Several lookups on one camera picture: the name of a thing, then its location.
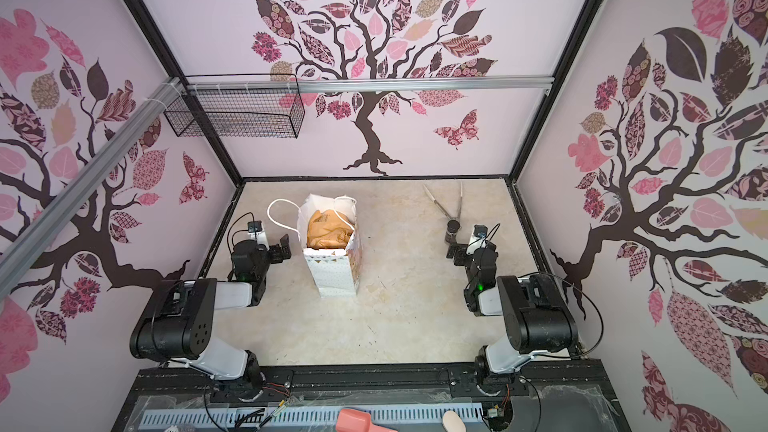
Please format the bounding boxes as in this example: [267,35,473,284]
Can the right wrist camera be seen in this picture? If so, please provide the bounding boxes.
[466,224,488,256]

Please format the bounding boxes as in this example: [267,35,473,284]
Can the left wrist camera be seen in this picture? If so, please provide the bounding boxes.
[247,220,269,250]

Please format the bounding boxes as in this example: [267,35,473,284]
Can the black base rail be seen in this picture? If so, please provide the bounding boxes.
[112,360,630,431]

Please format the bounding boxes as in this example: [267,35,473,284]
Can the aluminium rail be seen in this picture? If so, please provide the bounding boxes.
[1,77,184,297]
[186,75,554,93]

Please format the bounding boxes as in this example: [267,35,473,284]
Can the black wire basket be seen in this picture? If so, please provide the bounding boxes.
[164,72,305,139]

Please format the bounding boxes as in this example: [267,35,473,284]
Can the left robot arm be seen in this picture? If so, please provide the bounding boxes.
[129,235,292,389]

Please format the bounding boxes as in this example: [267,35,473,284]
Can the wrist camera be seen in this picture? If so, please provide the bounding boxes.
[247,220,269,250]
[466,224,488,256]

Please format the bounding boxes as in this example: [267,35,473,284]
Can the aluminium rail back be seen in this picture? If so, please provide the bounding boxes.
[186,75,554,93]

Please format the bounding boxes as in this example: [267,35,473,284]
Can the beige round object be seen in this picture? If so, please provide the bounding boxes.
[442,410,467,432]

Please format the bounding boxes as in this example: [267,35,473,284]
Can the aluminium rail left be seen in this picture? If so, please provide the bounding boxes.
[1,77,184,297]

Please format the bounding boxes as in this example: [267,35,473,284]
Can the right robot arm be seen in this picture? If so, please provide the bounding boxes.
[446,240,579,387]

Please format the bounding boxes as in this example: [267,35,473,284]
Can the pink plastic scoop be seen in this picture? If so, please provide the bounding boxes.
[335,408,396,432]

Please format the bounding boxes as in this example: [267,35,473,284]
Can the white slotted cable duct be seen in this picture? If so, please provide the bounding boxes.
[133,403,482,431]

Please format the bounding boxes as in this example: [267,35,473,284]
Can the metal tongs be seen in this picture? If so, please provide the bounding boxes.
[423,182,466,236]

